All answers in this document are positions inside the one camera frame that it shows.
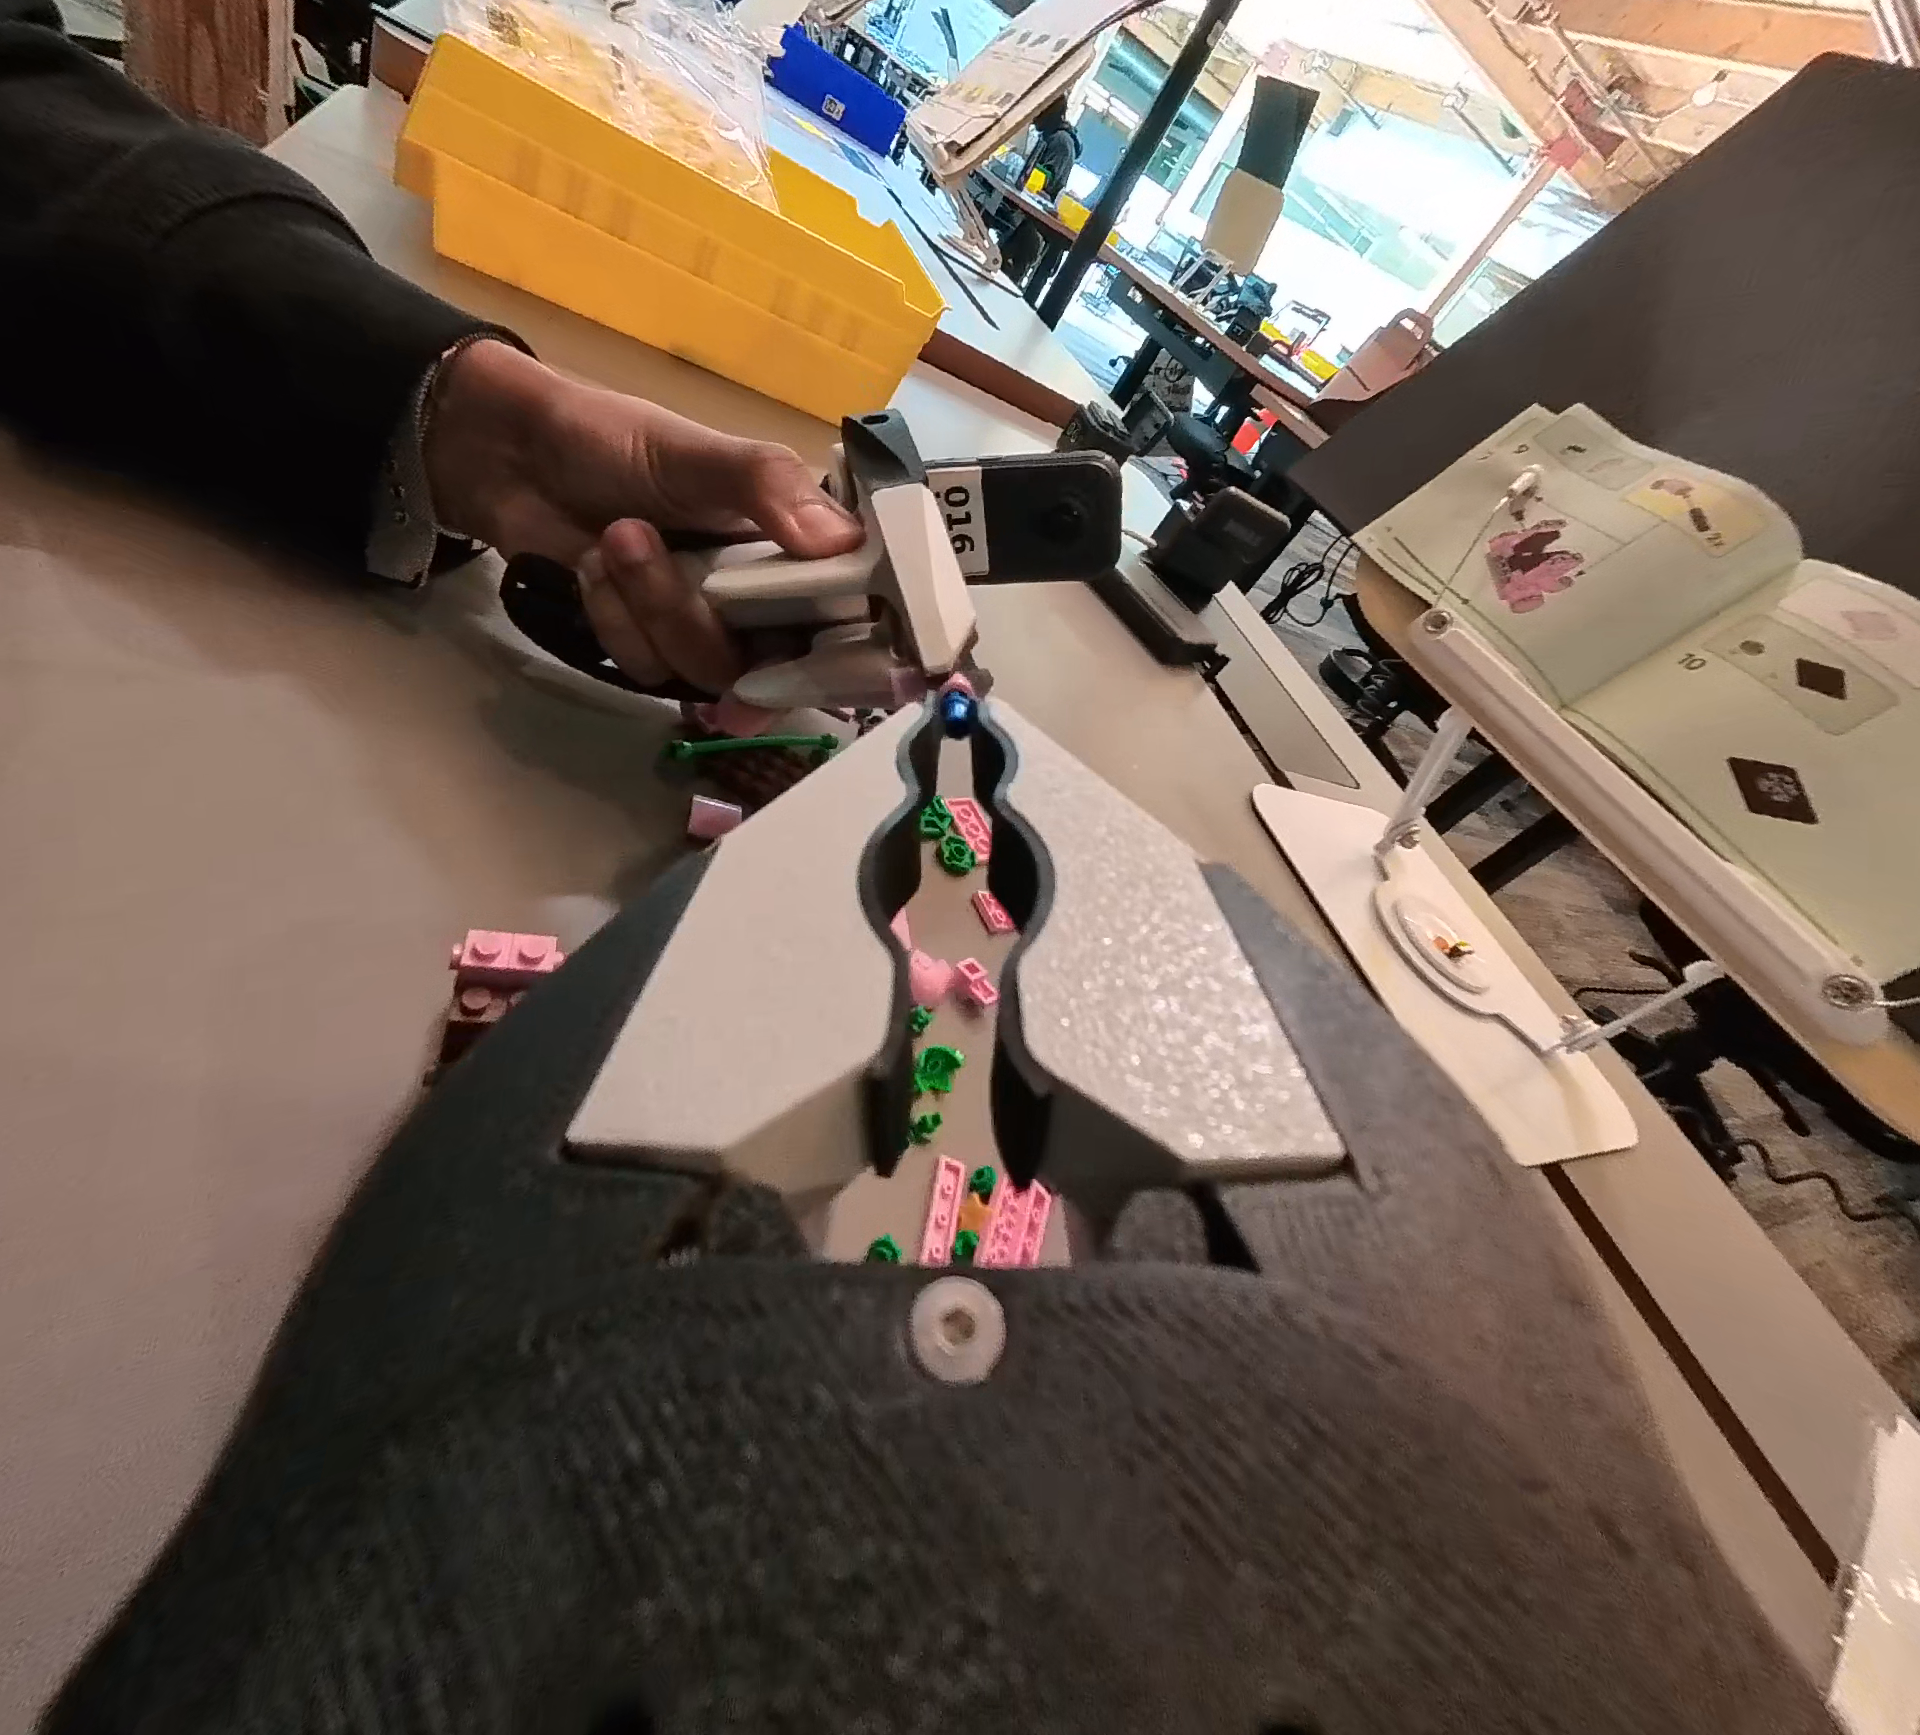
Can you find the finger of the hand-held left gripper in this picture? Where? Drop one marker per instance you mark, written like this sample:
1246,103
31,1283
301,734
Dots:
922,580

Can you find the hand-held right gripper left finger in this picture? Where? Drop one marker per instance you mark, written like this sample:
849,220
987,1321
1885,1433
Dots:
750,1000

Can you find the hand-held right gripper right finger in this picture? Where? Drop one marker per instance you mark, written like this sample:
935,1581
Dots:
1154,1014

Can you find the pink curved toy tube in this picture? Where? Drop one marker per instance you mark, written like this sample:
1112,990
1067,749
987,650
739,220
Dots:
905,679

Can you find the person's left forearm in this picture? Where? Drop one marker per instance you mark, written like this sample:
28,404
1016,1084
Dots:
182,265

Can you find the person's left hand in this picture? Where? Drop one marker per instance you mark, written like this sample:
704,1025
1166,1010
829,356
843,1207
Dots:
586,460

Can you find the black box device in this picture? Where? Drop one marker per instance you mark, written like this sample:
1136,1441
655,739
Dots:
1230,542

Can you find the brown square toy plate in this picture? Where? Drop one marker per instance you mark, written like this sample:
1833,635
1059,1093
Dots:
750,783

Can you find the work desk with black legs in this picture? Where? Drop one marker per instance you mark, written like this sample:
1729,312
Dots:
1199,332

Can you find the green toy stem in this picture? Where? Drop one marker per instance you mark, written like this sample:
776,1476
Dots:
750,746

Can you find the pink and brown brick stack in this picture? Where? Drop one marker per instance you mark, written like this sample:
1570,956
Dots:
501,956

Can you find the scattered pink toy bricks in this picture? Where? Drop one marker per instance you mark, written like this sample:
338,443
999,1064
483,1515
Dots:
942,1210

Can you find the brown bag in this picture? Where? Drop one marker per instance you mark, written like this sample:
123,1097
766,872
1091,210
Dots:
1380,370

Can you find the white book stand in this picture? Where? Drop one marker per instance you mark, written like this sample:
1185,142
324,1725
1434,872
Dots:
1561,1105

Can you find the yellow plastic bin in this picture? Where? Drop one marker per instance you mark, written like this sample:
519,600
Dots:
646,265

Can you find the black pole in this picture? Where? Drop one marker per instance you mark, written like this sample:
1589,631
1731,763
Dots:
1185,84

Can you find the small blue plastic bin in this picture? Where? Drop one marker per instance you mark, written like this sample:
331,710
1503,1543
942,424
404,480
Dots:
825,84

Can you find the cardboard book stand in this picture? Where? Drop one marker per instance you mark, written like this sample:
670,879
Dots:
1080,8

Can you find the open instruction booklet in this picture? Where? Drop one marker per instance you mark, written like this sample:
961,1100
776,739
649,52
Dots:
1695,717

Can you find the clear plastic bag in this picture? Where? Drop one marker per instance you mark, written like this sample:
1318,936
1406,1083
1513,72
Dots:
600,8

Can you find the dark partition panel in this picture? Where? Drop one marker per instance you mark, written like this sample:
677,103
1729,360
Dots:
1724,310

